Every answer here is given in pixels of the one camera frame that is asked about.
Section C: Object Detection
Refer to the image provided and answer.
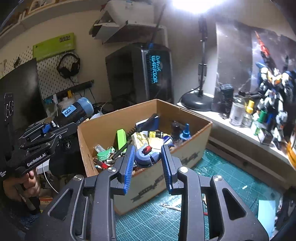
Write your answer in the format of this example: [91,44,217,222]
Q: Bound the light blue paper sheet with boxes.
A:
[257,199,277,232]

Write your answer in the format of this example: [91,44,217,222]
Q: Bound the blue pointed cap bottle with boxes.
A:
[181,123,192,141]

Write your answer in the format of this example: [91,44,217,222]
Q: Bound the black long bar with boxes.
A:
[55,80,94,98]

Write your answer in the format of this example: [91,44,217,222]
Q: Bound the blue black case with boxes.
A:
[136,113,160,133]

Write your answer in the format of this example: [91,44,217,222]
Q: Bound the green cutting mat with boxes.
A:
[114,148,285,241]

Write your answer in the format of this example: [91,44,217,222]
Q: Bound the yellow label black cylinder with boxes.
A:
[148,130,165,139]

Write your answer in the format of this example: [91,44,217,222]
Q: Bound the green key tag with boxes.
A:
[97,148,116,163]

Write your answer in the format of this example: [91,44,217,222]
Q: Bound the black bag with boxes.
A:
[49,138,86,176]

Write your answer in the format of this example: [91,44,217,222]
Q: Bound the person's left hand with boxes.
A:
[3,170,41,205]

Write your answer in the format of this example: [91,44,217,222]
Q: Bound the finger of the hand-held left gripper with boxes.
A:
[24,122,57,140]
[21,122,78,154]

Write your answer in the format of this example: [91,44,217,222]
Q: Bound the small black device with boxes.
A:
[216,84,234,114]

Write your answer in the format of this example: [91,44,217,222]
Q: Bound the green flat box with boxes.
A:
[32,32,77,62]

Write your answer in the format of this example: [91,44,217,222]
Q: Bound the small black box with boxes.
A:
[257,128,273,145]

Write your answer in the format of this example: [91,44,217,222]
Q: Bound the brown cardboard box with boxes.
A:
[77,99,213,215]

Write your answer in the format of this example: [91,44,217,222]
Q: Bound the black bottle blue cap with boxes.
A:
[55,97,94,127]

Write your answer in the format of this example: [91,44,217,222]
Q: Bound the long white ledge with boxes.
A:
[177,102,296,167]

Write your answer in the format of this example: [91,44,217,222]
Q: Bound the white printer shelf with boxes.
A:
[102,22,168,44]

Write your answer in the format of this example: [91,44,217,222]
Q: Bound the black desk lamp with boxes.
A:
[171,0,218,112]

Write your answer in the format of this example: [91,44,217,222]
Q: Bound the white printer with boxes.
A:
[89,0,155,44]

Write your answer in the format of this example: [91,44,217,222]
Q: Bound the white pegboard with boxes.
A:
[0,44,93,102]

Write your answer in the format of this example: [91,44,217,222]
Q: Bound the blue grey round gadget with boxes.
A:
[135,143,162,168]

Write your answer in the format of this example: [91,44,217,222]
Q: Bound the white blue robot model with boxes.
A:
[255,62,296,149]

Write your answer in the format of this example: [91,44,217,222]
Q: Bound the wall poster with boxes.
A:
[211,21,296,112]

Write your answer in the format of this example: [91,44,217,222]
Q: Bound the black monitor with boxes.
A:
[0,58,47,126]

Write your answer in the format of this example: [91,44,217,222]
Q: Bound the green block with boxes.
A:
[116,128,127,151]

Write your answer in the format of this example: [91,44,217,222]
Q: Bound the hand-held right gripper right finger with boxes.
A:
[161,144,269,241]

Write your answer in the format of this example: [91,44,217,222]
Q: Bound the red handled pliers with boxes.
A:
[93,158,110,170]

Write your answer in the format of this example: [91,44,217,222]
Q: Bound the black headphones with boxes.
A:
[57,53,81,79]

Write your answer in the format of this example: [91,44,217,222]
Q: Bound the black computer case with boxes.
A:
[105,43,174,105]

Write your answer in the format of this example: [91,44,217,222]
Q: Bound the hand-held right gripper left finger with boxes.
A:
[24,144,136,241]

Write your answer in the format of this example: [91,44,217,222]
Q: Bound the gold snack packet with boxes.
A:
[132,132,149,150]

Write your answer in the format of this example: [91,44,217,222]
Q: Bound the long white wall shelf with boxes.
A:
[0,0,104,35]

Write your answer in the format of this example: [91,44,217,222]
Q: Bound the yellow cap bottle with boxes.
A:
[242,100,255,128]

